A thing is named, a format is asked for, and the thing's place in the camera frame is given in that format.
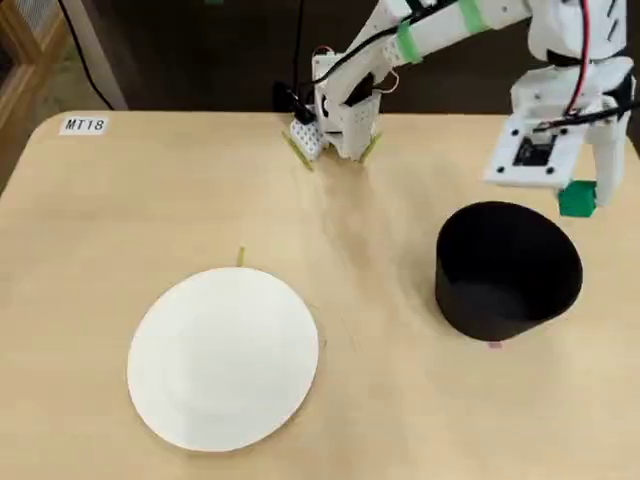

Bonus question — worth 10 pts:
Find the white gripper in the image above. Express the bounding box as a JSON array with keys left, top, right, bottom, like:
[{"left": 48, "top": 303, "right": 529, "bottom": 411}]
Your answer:
[{"left": 509, "top": 55, "right": 637, "bottom": 209}]

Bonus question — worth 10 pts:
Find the green cube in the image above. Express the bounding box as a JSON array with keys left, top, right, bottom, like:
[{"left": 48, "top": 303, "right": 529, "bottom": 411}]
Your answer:
[{"left": 558, "top": 180, "right": 599, "bottom": 219}]

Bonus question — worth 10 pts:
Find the black bin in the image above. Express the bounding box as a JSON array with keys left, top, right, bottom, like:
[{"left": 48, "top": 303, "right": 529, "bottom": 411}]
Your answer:
[{"left": 433, "top": 200, "right": 584, "bottom": 345}]

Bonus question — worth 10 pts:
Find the green tape band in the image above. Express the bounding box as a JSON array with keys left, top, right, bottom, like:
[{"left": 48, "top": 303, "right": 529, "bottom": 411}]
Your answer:
[
  {"left": 396, "top": 19, "right": 426, "bottom": 67},
  {"left": 459, "top": 0, "right": 486, "bottom": 33}
]

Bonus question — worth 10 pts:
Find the long green tape strip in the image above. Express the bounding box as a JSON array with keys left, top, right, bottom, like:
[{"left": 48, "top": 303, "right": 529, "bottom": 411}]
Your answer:
[
  {"left": 359, "top": 131, "right": 384, "bottom": 165},
  {"left": 281, "top": 129, "right": 315, "bottom": 173}
]

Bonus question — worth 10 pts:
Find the white round plate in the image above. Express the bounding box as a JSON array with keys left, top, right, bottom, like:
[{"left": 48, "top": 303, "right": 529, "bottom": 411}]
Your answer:
[{"left": 126, "top": 267, "right": 321, "bottom": 440}]

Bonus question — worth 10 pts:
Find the white MT18 label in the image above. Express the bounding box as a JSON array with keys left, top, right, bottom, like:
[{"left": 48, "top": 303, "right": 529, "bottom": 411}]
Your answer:
[{"left": 59, "top": 113, "right": 109, "bottom": 136}]

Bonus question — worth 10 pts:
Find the wooden cabinet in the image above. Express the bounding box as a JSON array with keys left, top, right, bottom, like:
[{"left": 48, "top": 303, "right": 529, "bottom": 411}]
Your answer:
[{"left": 0, "top": 0, "right": 69, "bottom": 132}]

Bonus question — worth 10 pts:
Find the red motor wire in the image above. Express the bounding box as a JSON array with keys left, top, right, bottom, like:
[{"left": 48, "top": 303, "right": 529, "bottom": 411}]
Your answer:
[{"left": 568, "top": 0, "right": 595, "bottom": 117}]

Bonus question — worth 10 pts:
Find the white gripper camera board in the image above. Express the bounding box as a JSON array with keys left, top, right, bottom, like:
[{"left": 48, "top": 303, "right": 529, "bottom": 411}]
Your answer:
[{"left": 482, "top": 113, "right": 587, "bottom": 190}]

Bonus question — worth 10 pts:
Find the white perforated base plate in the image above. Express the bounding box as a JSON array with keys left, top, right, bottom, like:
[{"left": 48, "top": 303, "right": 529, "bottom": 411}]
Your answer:
[{"left": 291, "top": 118, "right": 329, "bottom": 162}]

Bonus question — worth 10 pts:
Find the thin black power cable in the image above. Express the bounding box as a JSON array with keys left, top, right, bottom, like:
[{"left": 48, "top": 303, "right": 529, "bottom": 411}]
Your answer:
[{"left": 292, "top": 0, "right": 308, "bottom": 102}]

